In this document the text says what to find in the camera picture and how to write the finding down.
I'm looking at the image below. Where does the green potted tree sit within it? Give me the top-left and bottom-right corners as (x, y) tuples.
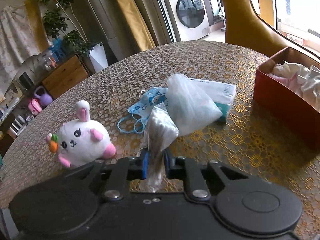
(39, 0), (98, 57)

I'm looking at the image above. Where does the white tissue pack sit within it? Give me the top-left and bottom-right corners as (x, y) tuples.
(190, 79), (236, 122)

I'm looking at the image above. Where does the floral hanging cloth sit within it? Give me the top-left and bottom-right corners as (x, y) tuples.
(1, 6), (40, 83)

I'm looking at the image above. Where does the white drawstring bag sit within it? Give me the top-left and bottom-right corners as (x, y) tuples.
(166, 74), (222, 136)

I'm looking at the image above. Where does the clear plastic bag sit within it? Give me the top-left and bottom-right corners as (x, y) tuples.
(139, 102), (179, 193)

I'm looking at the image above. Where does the yellow giraffe figure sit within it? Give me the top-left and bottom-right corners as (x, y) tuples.
(222, 0), (291, 56)

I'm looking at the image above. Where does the red cardboard box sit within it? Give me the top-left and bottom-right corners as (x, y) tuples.
(286, 33), (304, 46)

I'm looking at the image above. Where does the white tower air conditioner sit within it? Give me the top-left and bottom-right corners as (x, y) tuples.
(87, 0), (134, 61)

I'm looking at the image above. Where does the red rectangular storage box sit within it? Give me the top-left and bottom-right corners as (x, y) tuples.
(253, 47), (319, 150)

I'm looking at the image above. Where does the wooden drawer cabinet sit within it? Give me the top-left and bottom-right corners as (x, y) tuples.
(42, 54), (89, 99)

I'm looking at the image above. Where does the pink toy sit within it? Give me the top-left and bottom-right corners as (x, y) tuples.
(28, 98), (42, 116)

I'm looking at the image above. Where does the white plant pot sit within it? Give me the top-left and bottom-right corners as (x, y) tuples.
(89, 43), (108, 73)

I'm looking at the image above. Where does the yellow curtain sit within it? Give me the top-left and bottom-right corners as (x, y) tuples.
(116, 0), (156, 51)

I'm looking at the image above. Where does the white bunny plush toy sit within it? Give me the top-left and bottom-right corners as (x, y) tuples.
(46, 100), (116, 168)

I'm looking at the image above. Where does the white washing machine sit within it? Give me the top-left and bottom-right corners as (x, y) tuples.
(164, 0), (210, 42)

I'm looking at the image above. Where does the purple kettlebell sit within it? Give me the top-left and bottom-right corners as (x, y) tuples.
(34, 86), (53, 107)

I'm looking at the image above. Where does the blue cartoon face mask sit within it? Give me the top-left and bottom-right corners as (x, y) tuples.
(117, 87), (168, 134)

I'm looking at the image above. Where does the white soft cloth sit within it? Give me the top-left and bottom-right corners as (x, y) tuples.
(267, 61), (320, 111)

